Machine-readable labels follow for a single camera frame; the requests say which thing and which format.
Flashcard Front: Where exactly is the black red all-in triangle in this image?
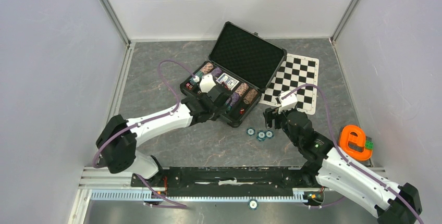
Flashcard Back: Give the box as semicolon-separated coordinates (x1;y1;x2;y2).
221;82;230;91

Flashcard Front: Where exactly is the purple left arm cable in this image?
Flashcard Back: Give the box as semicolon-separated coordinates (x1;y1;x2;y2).
92;60;201;210

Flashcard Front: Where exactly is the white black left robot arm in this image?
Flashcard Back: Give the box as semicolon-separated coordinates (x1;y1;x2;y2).
93;85;232;186

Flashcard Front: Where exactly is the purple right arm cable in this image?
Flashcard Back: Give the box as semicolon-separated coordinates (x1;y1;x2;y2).
280;83;425;224

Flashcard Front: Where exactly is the orange blue poker chip stack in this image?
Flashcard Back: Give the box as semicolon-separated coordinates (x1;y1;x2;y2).
235;83;249;97

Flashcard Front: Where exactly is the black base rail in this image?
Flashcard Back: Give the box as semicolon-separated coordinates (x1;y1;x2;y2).
147;166;322;197

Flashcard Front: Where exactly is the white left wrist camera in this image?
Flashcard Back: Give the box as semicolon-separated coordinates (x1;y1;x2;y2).
191;73;216;93

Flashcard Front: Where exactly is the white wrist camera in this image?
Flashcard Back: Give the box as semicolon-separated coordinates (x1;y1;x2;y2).
277;94;298;114
191;73;216;93

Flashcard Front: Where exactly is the pink poker chip stack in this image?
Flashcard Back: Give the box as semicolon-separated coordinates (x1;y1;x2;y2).
200;63;214;74

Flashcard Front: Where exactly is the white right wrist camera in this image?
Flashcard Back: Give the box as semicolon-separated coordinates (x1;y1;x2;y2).
277;94;298;114

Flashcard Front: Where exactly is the green 50 chip cluster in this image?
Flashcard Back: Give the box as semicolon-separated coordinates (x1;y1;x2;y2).
257;131;266;139
247;128;255;136

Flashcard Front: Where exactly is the black white chessboard mat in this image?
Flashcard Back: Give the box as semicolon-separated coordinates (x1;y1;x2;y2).
259;54;319;115

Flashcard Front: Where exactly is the blue playing card deck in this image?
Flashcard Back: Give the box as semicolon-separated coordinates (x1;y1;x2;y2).
216;73;239;90

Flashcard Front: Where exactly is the black poker case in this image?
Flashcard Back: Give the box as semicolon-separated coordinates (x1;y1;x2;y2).
179;22;287;128

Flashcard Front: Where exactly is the purple poker chip stack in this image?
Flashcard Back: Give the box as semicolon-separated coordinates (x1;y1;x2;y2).
210;67;223;80

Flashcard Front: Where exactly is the brown poker chip stack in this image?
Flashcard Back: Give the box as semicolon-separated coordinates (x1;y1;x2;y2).
243;89;258;105

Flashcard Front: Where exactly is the teal poker chip stack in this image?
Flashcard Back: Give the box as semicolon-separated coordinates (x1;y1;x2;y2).
193;70;205;80

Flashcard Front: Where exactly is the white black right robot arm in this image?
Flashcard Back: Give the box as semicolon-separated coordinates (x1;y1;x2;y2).
263;108;423;223

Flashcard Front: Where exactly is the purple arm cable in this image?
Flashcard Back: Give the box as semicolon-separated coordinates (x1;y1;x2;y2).
92;60;201;210
280;83;425;224

